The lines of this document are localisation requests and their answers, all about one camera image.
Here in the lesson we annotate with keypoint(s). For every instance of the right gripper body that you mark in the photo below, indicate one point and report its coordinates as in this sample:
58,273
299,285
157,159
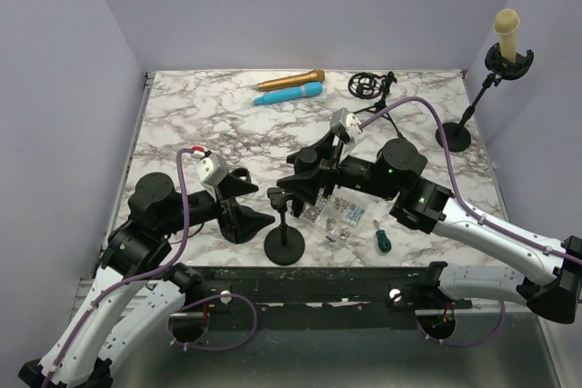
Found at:
329,174

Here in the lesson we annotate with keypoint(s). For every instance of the black microphone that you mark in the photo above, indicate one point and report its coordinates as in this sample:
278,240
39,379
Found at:
308,168

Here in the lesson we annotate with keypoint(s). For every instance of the black tripod microphone stand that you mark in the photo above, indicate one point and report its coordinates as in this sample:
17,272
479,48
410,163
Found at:
369,86

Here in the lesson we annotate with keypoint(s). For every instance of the cream microphone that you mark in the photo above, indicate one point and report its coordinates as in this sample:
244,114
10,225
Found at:
505,25

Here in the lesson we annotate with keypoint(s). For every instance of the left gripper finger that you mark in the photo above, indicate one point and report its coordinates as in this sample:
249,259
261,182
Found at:
237,182
248,223

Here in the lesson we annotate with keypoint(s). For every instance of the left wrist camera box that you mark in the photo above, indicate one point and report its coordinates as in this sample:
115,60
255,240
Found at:
211,165

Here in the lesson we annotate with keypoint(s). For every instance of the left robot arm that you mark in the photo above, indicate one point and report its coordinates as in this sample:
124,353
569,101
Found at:
130,296

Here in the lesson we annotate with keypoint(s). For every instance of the gold microphone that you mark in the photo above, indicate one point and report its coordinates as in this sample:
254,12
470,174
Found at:
316,75

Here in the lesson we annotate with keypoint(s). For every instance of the black shock-mount round-base stand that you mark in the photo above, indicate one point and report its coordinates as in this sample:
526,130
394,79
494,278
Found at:
499,69

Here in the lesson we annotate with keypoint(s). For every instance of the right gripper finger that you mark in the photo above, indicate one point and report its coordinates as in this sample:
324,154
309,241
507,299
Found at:
290,159
304,187

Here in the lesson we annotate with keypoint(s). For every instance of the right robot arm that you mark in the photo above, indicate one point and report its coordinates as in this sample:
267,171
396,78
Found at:
540,272

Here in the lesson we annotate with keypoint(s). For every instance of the green handled screwdriver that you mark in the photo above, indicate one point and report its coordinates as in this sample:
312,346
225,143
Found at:
383,243

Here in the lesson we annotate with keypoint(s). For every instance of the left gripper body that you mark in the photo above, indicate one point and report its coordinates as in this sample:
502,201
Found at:
225,216

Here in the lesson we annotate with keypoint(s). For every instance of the clear plastic screw box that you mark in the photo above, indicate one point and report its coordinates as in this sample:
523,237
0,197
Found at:
334,217

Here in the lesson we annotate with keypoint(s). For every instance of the blue microphone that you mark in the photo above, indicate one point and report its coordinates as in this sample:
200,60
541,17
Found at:
308,90

